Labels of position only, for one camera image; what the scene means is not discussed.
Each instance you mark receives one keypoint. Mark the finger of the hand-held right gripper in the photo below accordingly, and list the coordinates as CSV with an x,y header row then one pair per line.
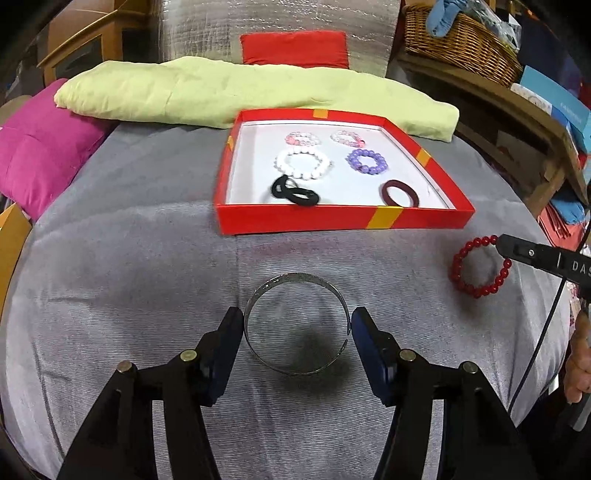
x,y
526,253

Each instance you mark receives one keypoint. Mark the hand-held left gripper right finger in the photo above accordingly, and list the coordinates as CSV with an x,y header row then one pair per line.
x,y
369,350

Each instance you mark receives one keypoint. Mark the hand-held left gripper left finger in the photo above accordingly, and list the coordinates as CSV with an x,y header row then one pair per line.
x,y
226,350

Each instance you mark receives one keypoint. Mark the silver metal bangle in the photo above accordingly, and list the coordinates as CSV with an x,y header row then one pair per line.
x,y
295,277

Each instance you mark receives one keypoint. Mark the shallow red cardboard box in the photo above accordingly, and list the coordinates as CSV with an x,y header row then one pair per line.
x,y
300,221

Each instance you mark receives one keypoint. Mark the person's right hand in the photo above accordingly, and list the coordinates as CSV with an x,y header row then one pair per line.
x,y
579,360

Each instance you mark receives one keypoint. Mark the curved wooden shelf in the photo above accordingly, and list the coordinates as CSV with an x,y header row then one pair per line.
x,y
508,120

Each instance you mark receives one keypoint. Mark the blue cardboard boxes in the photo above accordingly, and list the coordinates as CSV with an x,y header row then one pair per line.
x,y
563,106

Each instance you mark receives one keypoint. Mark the wicker basket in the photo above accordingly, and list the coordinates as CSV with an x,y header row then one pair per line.
x,y
461,50

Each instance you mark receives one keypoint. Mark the clear plastic bag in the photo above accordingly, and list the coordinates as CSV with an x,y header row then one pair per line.
x,y
501,21

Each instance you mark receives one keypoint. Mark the blue cloth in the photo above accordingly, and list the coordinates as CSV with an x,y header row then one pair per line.
x,y
445,16

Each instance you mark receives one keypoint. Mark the light green quilt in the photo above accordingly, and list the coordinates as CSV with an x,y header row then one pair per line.
x,y
207,92

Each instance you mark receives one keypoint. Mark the magenta pillow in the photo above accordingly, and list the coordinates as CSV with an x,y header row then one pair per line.
x,y
41,147

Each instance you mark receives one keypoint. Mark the small red cushion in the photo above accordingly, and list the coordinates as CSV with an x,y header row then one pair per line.
x,y
295,48

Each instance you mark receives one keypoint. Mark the silver foil insulation panel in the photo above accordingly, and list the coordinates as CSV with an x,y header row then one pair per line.
x,y
207,27

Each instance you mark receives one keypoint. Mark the wooden cabinet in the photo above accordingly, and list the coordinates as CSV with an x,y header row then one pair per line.
x,y
92,32

